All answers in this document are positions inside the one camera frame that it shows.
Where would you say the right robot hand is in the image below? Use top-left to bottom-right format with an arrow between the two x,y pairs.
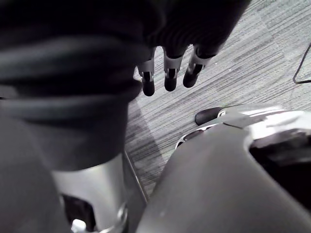
0,0 -> 253,233

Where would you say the dark robot foot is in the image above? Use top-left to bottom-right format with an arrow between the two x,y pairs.
194,108 -> 225,126

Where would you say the silver robot leg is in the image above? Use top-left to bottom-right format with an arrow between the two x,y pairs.
136,105 -> 311,233

